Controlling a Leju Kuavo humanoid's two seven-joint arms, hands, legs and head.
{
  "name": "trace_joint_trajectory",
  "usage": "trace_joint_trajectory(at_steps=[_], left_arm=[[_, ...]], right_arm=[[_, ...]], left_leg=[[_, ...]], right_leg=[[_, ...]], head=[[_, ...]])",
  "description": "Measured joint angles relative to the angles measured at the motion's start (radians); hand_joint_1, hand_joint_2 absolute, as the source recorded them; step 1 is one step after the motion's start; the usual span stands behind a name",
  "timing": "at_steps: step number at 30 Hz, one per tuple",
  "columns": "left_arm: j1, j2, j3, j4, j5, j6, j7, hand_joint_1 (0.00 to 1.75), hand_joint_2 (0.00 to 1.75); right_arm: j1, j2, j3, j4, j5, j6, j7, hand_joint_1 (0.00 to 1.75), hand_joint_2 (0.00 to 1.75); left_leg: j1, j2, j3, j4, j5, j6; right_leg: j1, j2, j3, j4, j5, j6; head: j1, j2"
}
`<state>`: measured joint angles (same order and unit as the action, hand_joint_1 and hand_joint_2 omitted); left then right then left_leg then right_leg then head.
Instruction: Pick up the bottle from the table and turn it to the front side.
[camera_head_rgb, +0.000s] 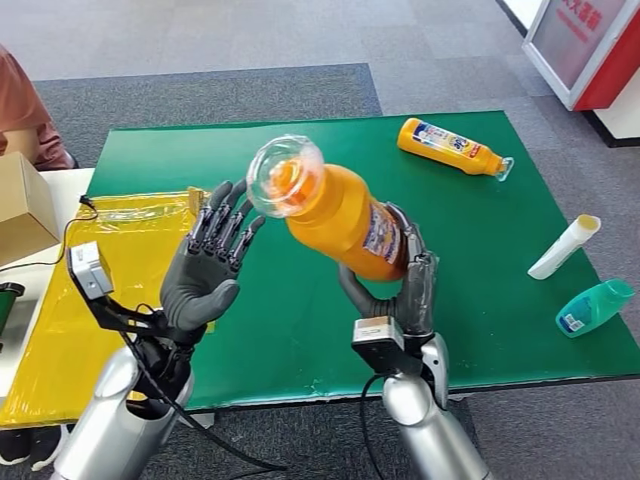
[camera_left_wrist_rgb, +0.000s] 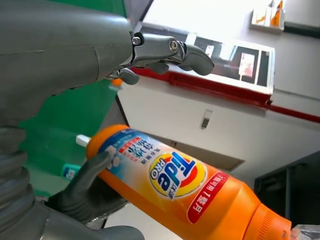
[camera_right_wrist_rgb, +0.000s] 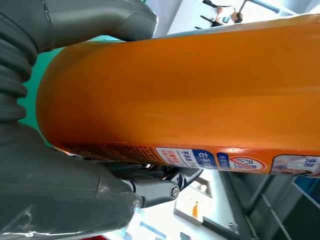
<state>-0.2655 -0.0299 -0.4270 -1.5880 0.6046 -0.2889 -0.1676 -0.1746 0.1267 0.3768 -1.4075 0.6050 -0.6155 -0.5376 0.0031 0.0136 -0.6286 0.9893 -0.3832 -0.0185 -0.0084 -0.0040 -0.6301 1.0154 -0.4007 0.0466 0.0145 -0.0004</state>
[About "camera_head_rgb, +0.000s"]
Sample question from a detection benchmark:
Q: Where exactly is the large orange bottle clear cap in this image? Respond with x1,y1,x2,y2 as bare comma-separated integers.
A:
245,133,410,284

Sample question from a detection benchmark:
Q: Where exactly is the thin black table cable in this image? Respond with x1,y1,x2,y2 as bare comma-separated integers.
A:
0,193,100,275

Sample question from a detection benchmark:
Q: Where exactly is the yellow plastic sheet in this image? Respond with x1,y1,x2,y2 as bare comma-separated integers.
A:
0,187,217,430

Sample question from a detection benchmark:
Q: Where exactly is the red and white fire cabinet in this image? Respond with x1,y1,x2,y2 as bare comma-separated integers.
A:
521,0,640,113

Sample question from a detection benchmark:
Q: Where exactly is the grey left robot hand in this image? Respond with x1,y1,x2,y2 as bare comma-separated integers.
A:
159,178,266,333

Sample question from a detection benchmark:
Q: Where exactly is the cardboard box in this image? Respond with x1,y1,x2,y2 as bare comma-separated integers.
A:
0,151,61,268

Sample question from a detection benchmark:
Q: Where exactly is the teal plastic bottle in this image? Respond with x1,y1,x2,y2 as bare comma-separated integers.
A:
555,278,636,340

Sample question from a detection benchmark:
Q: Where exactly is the person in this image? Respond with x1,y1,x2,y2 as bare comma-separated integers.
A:
0,43,79,172

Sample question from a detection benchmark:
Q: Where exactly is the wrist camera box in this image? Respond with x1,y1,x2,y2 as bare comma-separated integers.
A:
350,315,407,374
66,241,115,301

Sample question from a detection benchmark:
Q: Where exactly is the green table mat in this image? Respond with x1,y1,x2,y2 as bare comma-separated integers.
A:
85,109,640,413

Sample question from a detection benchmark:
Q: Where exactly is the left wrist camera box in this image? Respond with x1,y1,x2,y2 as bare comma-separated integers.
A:
66,241,115,301

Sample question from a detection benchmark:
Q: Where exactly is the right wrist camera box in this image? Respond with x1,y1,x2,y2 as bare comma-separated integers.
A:
350,315,407,374

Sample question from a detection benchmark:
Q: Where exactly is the dark green cup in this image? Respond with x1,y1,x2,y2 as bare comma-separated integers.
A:
0,282,26,340

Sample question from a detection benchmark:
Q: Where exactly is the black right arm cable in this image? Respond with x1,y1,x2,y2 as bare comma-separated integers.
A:
358,373,389,480

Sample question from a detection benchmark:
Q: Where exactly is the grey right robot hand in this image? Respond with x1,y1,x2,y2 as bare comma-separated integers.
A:
338,201,441,337

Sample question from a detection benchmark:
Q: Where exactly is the slim orange bottle clear cap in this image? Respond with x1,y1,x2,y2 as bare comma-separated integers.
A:
396,117,515,184

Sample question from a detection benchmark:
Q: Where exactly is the white tube yellow cap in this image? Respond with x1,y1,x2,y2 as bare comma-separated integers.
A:
527,213,602,282

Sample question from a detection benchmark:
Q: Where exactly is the black white-soled shoe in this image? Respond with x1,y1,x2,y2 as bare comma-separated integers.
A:
0,423,67,473

